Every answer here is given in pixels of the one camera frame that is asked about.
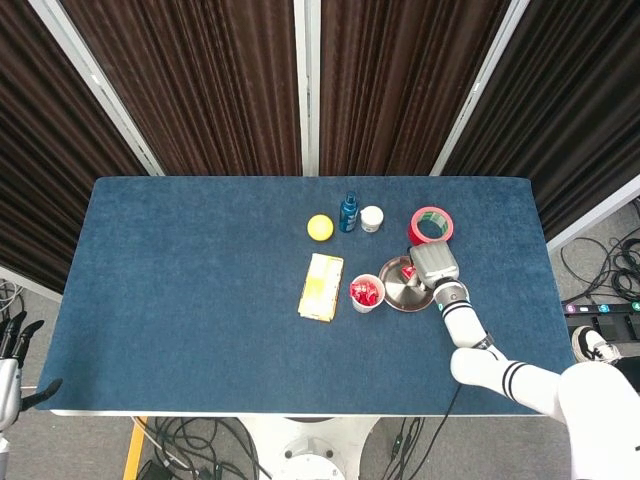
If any yellow bar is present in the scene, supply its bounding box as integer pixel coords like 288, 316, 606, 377
122, 416, 149, 480

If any red candies heap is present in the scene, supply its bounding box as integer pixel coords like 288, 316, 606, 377
351, 280, 381, 306

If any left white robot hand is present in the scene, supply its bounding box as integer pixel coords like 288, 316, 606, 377
0, 310, 64, 431

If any blue spray bottle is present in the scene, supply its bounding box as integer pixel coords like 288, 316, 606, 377
338, 191, 359, 234

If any yellow ball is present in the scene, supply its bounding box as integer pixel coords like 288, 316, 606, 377
306, 213, 335, 243

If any silver metal plate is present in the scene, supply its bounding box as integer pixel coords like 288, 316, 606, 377
378, 255, 435, 314

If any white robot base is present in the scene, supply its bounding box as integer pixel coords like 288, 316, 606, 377
239, 414, 381, 480

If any black floor box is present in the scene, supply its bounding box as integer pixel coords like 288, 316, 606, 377
592, 314, 640, 344

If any white table frame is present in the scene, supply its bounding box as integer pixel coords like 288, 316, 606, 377
49, 408, 546, 419

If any blue table cloth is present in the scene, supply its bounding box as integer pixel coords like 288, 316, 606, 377
32, 174, 589, 414

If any black cable bundle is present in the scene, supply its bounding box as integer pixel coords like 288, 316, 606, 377
142, 417, 274, 480
383, 417, 426, 480
559, 199, 640, 306

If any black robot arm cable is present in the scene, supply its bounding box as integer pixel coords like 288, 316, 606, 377
428, 383, 464, 480

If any black power strip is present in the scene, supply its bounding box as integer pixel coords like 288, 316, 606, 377
562, 299, 640, 317

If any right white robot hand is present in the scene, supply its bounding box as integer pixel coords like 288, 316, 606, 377
408, 240, 460, 292

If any white and black sneaker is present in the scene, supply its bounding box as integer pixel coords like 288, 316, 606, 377
571, 325, 622, 365

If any brown pleated curtain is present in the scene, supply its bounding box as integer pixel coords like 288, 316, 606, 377
318, 0, 512, 176
59, 0, 304, 176
442, 0, 640, 241
0, 0, 151, 294

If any grey cable bundle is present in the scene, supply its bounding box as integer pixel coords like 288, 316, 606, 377
0, 278, 24, 324

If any small white jar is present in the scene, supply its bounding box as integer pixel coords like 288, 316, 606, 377
359, 205, 385, 233

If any red tape roll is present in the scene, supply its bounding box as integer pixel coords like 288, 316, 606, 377
408, 205, 455, 247

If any white paper cup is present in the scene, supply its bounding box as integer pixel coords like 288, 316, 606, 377
349, 273, 387, 315

